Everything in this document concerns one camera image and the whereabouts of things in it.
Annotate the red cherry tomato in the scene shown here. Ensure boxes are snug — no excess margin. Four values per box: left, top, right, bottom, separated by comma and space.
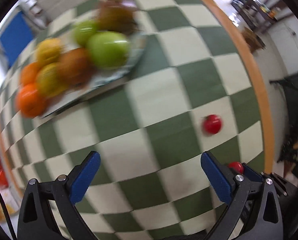
228, 161, 244, 174
202, 114, 223, 135

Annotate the bright orange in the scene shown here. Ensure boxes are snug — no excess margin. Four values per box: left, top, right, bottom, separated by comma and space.
15, 83, 48, 119
20, 61, 41, 86

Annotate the dark orange fruit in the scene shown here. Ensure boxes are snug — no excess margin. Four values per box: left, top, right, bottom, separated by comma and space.
57, 48, 95, 86

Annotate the large yellow lemon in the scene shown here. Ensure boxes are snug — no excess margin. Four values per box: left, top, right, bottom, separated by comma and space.
35, 38, 63, 67

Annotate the green apple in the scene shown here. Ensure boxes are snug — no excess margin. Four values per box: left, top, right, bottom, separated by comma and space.
72, 19, 98, 47
86, 31, 131, 69

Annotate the red apple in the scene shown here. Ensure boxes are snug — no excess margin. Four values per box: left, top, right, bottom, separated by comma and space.
97, 0, 138, 35

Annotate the yellow snack box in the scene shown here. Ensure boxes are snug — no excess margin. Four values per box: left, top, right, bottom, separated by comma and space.
0, 189, 19, 222

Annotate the green white checkered tablecloth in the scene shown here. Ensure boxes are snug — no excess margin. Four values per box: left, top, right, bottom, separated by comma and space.
0, 0, 273, 239

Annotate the small wooden stool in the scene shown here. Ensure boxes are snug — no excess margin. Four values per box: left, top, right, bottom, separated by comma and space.
241, 27, 266, 53

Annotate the floral oval ceramic plate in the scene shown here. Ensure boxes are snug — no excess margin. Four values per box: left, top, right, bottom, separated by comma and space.
39, 30, 147, 118

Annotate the dark wooden shelf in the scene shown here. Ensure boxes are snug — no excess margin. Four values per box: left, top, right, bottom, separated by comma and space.
230, 0, 290, 34

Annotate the black cable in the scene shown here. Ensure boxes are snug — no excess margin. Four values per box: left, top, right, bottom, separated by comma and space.
0, 172, 18, 240

